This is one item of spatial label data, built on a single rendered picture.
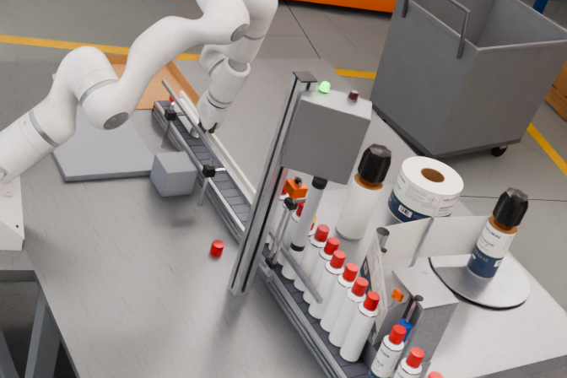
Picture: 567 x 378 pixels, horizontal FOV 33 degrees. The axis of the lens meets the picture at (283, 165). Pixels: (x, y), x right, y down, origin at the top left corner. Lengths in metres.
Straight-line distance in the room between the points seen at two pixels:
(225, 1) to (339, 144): 0.47
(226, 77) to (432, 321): 0.97
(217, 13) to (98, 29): 3.20
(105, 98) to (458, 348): 1.13
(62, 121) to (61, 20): 3.08
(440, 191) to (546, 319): 0.48
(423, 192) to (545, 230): 2.21
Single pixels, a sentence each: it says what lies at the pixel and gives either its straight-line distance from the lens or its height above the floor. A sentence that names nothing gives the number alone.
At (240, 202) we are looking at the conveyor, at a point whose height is 0.88.
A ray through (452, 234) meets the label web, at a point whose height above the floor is 1.00.
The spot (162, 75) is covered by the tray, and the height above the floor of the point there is 0.83.
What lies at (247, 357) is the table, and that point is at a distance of 2.40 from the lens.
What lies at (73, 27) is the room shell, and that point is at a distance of 5.51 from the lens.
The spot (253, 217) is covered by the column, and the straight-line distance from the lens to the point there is 2.41.
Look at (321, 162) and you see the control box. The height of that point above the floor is 1.33.
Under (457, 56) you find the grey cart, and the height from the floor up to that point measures 0.71.
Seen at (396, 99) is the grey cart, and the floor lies 0.27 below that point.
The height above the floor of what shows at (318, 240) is 1.05.
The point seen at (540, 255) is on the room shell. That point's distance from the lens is 4.84.
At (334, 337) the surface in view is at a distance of 2.42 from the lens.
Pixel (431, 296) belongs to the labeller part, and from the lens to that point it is 2.27.
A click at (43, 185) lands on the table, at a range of 2.79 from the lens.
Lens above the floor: 2.47
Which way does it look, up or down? 32 degrees down
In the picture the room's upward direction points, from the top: 18 degrees clockwise
